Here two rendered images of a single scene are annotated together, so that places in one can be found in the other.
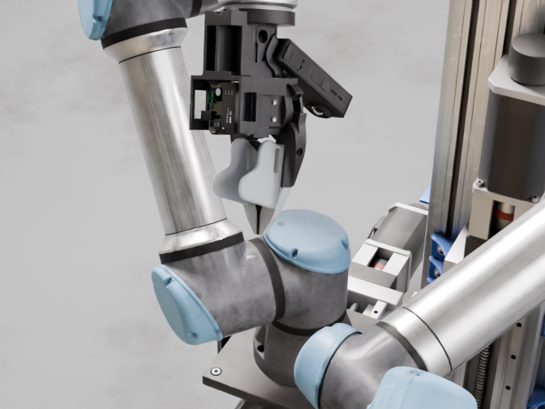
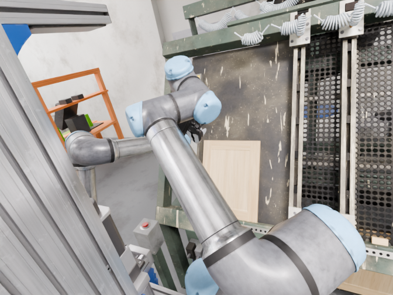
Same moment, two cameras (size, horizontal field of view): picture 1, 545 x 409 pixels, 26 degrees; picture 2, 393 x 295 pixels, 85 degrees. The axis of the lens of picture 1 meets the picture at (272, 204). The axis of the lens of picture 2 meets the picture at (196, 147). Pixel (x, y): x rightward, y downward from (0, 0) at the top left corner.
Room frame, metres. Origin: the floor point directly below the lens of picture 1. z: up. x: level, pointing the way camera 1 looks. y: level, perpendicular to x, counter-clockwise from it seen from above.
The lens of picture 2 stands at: (1.66, 0.03, 1.89)
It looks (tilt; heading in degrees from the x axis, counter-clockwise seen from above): 25 degrees down; 182
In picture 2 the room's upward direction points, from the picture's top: 12 degrees counter-clockwise
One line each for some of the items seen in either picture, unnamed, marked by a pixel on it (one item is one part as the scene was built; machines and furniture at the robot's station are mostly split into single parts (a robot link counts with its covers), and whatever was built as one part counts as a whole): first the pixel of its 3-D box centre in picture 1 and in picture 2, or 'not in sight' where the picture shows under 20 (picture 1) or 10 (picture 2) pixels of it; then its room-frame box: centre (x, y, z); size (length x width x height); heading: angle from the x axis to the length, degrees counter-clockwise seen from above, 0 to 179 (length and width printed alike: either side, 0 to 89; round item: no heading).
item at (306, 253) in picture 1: (302, 265); (206, 284); (1.23, -0.04, 1.20); 0.13 x 0.12 x 0.14; 115
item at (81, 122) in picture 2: not in sight; (68, 129); (-2.32, -2.43, 0.93); 1.44 x 1.34 x 1.86; 156
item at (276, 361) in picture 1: (305, 325); not in sight; (1.23, -0.05, 1.09); 0.15 x 0.15 x 0.10
